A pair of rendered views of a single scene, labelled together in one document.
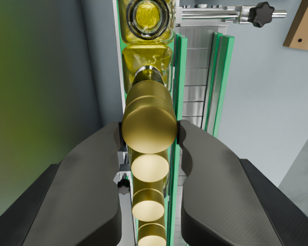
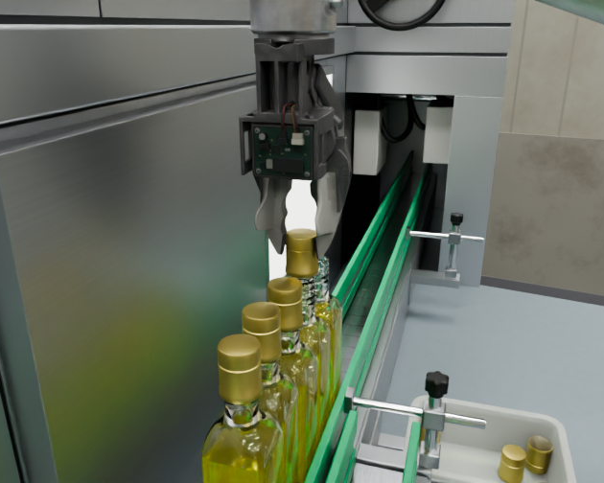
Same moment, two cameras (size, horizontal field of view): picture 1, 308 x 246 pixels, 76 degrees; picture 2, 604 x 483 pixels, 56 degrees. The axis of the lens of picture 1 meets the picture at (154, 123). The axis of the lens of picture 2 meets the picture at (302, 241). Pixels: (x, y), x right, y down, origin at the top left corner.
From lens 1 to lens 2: 0.62 m
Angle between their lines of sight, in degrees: 98
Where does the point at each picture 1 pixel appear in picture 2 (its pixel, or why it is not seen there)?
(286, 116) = not seen: outside the picture
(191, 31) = (373, 470)
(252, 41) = not seen: outside the picture
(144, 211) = (257, 309)
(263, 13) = (436, 376)
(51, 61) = (207, 344)
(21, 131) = (184, 289)
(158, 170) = (290, 285)
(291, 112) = not seen: outside the picture
